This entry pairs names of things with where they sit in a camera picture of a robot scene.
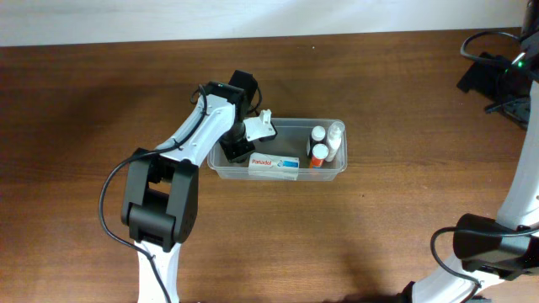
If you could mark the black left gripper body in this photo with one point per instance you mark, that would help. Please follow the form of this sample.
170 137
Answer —
237 144

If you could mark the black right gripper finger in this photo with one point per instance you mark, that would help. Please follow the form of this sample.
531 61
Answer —
516 109
484 79

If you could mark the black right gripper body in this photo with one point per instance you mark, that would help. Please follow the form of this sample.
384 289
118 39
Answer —
512 85

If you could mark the white Panadol medicine box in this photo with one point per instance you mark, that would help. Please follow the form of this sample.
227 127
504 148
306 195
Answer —
275 167

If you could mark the black bottle white cap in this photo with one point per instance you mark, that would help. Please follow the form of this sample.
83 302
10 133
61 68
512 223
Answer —
317 136

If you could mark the orange tube white cap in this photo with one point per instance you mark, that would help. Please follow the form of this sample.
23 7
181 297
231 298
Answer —
319 154

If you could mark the white plastic bottle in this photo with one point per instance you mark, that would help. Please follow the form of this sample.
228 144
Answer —
334 139

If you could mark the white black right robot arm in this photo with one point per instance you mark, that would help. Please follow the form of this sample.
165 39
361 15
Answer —
480 252

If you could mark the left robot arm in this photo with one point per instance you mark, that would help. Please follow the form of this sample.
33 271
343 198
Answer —
161 193

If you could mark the clear plastic container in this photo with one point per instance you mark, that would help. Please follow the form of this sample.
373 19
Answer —
291 141

